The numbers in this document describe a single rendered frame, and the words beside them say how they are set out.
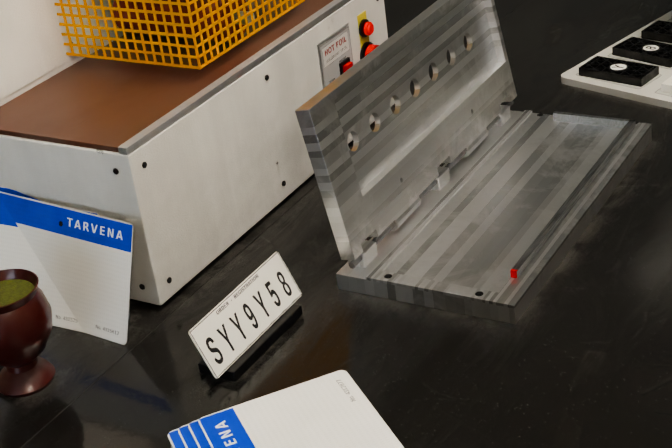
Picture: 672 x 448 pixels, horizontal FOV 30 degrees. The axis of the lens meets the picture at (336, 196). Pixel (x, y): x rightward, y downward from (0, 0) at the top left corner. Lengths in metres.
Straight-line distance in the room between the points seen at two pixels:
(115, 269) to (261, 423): 0.37
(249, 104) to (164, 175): 0.17
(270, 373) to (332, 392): 0.22
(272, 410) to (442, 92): 0.61
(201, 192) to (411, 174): 0.24
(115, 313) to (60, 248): 0.10
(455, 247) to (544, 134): 0.29
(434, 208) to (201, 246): 0.27
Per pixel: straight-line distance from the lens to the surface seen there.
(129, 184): 1.31
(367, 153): 1.37
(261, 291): 1.29
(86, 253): 1.35
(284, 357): 1.27
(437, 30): 1.52
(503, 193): 1.47
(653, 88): 1.75
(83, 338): 1.37
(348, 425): 1.00
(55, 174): 1.37
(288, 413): 1.02
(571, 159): 1.54
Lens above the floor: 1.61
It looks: 27 degrees down
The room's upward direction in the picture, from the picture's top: 8 degrees counter-clockwise
